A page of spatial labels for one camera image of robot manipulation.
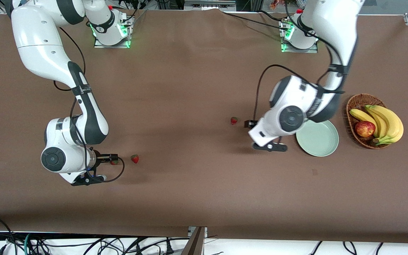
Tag light green round plate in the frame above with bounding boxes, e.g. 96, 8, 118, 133
295, 120, 339, 157

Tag brown table cover mat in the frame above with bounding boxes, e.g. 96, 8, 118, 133
0, 6, 408, 245

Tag brown wicker basket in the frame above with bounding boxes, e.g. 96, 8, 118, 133
346, 93, 390, 149

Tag red yellow apple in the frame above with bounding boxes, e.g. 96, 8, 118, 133
355, 121, 376, 138

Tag brown wooden board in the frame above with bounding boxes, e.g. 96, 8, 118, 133
181, 227, 206, 255

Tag yellow banana bunch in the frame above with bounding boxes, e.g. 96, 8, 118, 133
349, 105, 404, 146

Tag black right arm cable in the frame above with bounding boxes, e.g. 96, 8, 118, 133
53, 27, 125, 183

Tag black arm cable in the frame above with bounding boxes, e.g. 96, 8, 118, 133
53, 27, 125, 183
254, 0, 348, 123

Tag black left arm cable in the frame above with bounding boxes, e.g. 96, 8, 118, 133
254, 0, 348, 123

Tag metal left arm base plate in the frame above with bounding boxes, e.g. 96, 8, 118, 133
280, 18, 319, 53

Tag black cable on table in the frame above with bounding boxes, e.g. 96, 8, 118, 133
220, 11, 291, 32

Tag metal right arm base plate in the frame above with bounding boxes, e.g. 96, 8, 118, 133
93, 14, 134, 49

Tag teal floor cable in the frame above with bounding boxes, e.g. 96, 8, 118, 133
23, 233, 34, 255

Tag silver metal bracket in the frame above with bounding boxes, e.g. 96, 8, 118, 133
188, 226, 208, 238

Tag grey metal frame bar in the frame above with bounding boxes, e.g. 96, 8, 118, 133
184, 0, 236, 11

